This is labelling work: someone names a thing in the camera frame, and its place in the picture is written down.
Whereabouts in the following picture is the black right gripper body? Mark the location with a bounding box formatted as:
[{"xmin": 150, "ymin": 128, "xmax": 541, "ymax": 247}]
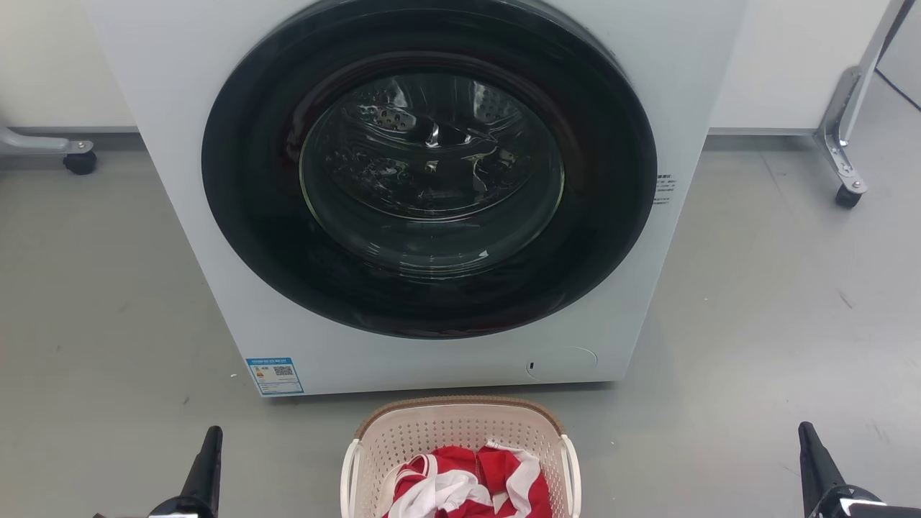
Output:
[{"xmin": 817, "ymin": 486, "xmax": 921, "ymax": 518}]

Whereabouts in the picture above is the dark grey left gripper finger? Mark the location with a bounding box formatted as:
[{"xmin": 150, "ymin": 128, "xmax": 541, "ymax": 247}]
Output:
[{"xmin": 180, "ymin": 426, "xmax": 224, "ymax": 517}]

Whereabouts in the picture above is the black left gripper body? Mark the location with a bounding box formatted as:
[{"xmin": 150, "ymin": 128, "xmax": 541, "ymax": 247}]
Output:
[{"xmin": 92, "ymin": 496, "xmax": 215, "ymax": 518}]

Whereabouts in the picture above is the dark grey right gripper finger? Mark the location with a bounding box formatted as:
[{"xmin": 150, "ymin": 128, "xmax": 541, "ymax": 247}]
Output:
[{"xmin": 798, "ymin": 422, "xmax": 847, "ymax": 518}]

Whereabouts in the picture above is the cream perforated laundry basket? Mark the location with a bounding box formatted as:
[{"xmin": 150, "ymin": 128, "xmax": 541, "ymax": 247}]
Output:
[{"xmin": 340, "ymin": 396, "xmax": 582, "ymax": 518}]

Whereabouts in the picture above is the blue energy label sticker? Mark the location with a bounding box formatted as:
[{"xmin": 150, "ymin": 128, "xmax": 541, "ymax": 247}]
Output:
[{"xmin": 245, "ymin": 358, "xmax": 305, "ymax": 397}]

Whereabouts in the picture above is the red and white garment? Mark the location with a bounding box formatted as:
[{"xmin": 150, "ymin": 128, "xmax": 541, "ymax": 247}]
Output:
[{"xmin": 381, "ymin": 440, "xmax": 553, "ymax": 518}]

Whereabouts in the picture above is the white front-load washing machine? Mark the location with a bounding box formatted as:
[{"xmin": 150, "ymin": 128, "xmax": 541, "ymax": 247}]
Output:
[{"xmin": 83, "ymin": 0, "xmax": 749, "ymax": 398}]

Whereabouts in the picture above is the black round glass washer door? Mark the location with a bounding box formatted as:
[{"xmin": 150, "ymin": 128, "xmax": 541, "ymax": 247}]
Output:
[{"xmin": 201, "ymin": 0, "xmax": 658, "ymax": 340}]

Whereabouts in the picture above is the round white filter cover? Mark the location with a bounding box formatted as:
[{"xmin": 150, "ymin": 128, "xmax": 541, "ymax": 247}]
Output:
[{"xmin": 525, "ymin": 347, "xmax": 599, "ymax": 383}]

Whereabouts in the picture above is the silver bracketed partition leg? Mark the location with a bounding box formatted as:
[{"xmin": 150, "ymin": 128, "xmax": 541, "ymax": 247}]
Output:
[{"xmin": 815, "ymin": 0, "xmax": 915, "ymax": 195}]

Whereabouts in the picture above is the grey metal partition leg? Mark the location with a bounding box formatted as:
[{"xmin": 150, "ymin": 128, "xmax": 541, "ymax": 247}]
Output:
[{"xmin": 0, "ymin": 126, "xmax": 95, "ymax": 155}]

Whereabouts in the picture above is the white partition panel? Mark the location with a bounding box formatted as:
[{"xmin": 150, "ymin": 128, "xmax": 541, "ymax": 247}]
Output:
[{"xmin": 709, "ymin": 0, "xmax": 893, "ymax": 136}]

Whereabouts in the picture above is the thin black floor cable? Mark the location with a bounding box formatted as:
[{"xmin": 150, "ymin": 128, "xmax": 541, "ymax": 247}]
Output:
[{"xmin": 874, "ymin": 68, "xmax": 921, "ymax": 113}]

